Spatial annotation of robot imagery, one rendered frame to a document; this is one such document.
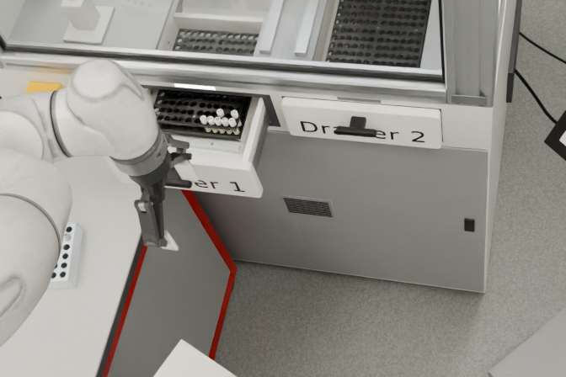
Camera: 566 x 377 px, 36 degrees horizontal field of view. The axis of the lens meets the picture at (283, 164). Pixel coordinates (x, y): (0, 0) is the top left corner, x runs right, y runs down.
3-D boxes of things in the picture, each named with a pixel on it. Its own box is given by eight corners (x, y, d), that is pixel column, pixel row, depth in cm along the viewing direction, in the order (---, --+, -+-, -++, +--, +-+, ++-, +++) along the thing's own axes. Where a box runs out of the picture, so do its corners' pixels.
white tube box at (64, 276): (75, 288, 170) (67, 280, 166) (34, 290, 171) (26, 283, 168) (82, 230, 176) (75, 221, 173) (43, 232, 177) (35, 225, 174)
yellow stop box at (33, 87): (66, 123, 180) (52, 103, 174) (35, 120, 182) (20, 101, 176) (74, 102, 182) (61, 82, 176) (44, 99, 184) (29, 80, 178)
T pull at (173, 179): (191, 189, 160) (189, 185, 158) (153, 185, 161) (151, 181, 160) (196, 172, 161) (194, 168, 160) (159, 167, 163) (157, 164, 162)
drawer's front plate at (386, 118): (440, 149, 163) (439, 117, 154) (291, 135, 171) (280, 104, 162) (442, 140, 164) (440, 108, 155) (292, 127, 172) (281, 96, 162)
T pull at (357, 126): (376, 138, 158) (376, 134, 156) (335, 135, 160) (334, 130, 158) (379, 121, 159) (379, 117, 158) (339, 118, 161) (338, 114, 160)
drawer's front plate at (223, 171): (262, 198, 165) (249, 170, 156) (120, 182, 173) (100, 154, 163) (264, 190, 166) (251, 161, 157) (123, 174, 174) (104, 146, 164)
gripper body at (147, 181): (157, 179, 136) (174, 206, 144) (171, 132, 140) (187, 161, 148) (112, 174, 138) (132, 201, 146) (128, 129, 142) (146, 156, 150)
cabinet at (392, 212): (489, 305, 231) (498, 152, 163) (130, 256, 258) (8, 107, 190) (522, 18, 274) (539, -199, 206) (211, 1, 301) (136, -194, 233)
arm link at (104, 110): (162, 98, 136) (81, 115, 138) (128, 37, 123) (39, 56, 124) (164, 157, 131) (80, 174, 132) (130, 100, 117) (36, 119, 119)
